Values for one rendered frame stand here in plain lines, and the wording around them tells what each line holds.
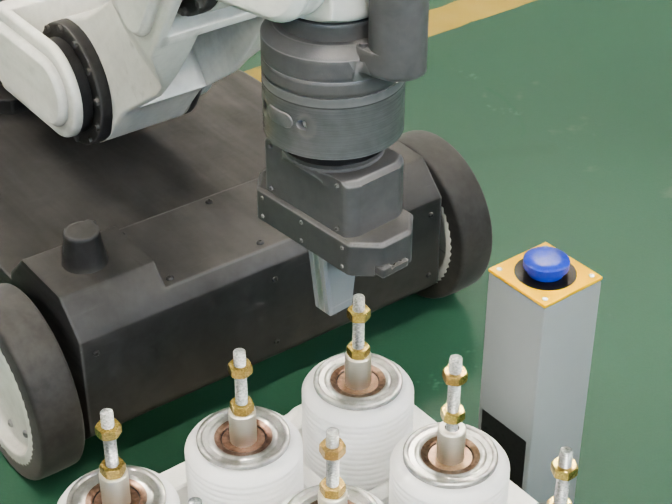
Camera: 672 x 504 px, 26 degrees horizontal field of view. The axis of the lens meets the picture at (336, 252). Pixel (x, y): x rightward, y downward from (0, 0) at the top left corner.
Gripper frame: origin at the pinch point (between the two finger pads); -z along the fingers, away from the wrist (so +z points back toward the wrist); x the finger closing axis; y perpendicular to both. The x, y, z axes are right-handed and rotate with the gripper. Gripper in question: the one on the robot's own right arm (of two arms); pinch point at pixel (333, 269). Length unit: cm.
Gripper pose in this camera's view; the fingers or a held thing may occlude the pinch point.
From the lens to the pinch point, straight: 96.9
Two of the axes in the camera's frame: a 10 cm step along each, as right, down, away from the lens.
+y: 7.5, -3.7, 5.5
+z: 0.0, -8.3, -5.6
